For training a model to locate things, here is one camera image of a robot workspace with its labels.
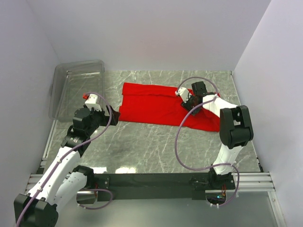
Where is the black base beam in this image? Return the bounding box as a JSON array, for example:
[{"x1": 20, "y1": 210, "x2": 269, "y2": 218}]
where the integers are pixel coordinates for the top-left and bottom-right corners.
[{"x1": 66, "y1": 173, "x2": 237, "y2": 204}]

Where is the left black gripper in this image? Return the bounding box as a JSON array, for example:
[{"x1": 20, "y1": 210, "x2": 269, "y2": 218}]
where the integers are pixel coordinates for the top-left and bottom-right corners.
[{"x1": 86, "y1": 104, "x2": 120, "y2": 136}]

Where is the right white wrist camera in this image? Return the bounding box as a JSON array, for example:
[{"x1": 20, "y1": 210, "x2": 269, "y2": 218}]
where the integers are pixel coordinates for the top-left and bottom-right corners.
[{"x1": 175, "y1": 87, "x2": 192, "y2": 102}]

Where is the red t shirt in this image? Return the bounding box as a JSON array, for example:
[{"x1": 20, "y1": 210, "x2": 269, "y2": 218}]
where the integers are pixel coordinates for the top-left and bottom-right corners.
[{"x1": 119, "y1": 82, "x2": 220, "y2": 132}]

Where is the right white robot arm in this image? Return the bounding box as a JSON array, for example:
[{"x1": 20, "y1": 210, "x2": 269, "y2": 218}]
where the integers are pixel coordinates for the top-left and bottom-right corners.
[{"x1": 175, "y1": 81, "x2": 254, "y2": 189}]

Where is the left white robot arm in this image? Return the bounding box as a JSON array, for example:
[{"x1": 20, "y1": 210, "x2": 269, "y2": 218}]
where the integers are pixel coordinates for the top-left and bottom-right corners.
[{"x1": 14, "y1": 106, "x2": 120, "y2": 227}]

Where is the aluminium rail frame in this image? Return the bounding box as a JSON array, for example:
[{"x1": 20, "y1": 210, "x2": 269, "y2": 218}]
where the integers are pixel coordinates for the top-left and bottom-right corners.
[{"x1": 14, "y1": 118, "x2": 276, "y2": 227}]

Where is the clear plastic bin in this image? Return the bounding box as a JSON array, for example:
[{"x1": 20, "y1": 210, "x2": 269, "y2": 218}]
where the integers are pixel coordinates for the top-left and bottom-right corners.
[{"x1": 49, "y1": 60, "x2": 105, "y2": 122}]

